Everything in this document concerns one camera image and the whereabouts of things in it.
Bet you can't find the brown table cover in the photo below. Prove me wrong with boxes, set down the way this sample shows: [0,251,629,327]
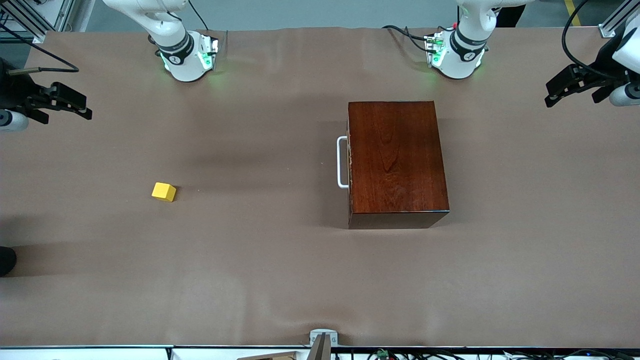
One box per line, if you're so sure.
[0,26,640,350]

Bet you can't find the black shoe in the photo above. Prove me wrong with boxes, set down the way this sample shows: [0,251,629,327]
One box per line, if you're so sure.
[0,246,18,278]

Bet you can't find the aluminium frame structure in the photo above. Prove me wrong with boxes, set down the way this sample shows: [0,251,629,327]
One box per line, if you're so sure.
[0,0,77,44]

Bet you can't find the black left base cables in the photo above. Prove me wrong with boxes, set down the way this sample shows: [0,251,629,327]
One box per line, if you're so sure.
[382,24,437,54]

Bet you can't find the aluminium profile bar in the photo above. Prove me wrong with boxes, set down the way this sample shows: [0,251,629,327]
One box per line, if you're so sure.
[598,0,640,39]

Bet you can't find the metal left base connector plate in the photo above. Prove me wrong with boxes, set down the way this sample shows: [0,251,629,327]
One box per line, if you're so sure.
[423,31,447,69]

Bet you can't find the black right base cable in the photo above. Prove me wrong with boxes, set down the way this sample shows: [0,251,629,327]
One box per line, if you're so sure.
[187,0,210,32]

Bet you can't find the yellow block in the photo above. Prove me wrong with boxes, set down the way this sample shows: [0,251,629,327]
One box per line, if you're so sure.
[151,182,177,203]

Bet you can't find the white table edge rail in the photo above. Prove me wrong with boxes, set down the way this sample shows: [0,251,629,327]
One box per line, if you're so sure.
[0,345,311,360]

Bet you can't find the metal base connector plate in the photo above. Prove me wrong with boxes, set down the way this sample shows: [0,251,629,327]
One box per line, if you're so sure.
[423,31,447,69]
[197,31,221,71]

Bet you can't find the wooden drawer with white handle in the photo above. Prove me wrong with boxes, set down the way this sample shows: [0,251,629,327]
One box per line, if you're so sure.
[336,103,353,229]

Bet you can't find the metal right base connector plate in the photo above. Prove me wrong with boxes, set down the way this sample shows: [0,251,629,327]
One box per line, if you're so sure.
[197,31,221,71]

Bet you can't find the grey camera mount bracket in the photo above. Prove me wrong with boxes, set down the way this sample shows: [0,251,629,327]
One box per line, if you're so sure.
[309,328,339,360]

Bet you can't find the dark wooden drawer cabinet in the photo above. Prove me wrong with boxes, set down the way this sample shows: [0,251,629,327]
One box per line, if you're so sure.
[347,100,450,230]

